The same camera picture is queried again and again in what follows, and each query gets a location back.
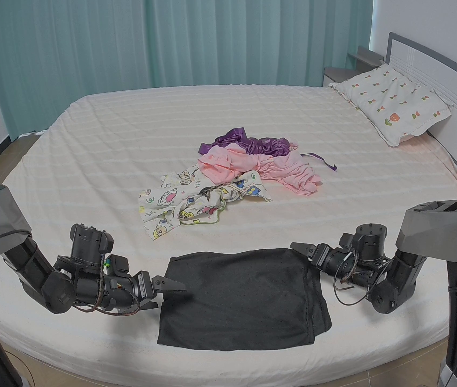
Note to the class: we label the white printed pillow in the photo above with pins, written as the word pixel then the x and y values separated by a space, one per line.
pixel 393 103

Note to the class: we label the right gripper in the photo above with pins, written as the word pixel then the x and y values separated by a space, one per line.
pixel 321 258

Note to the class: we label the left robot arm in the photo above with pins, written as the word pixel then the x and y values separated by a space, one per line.
pixel 23 256

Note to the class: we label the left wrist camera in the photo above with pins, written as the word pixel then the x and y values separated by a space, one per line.
pixel 119 265

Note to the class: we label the pink garment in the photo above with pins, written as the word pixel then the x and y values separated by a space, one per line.
pixel 277 171

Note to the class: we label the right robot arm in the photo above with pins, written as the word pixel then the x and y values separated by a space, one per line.
pixel 434 236

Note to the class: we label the black T-shirt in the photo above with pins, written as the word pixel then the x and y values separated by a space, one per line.
pixel 240 296

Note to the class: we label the bed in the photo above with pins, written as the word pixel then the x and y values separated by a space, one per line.
pixel 232 135

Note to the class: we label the white printed garment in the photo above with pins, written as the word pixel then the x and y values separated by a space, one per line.
pixel 188 206

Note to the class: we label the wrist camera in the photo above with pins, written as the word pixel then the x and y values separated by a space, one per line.
pixel 346 241
pixel 119 265

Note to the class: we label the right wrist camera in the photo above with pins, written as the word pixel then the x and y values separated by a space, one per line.
pixel 346 241

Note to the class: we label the purple garment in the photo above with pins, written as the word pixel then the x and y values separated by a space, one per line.
pixel 252 143

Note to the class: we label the grey bedside table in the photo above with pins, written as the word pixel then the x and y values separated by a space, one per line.
pixel 341 71

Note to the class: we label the blue-green curtain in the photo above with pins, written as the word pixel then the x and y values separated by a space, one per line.
pixel 172 34

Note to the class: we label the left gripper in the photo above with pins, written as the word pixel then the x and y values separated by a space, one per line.
pixel 142 286

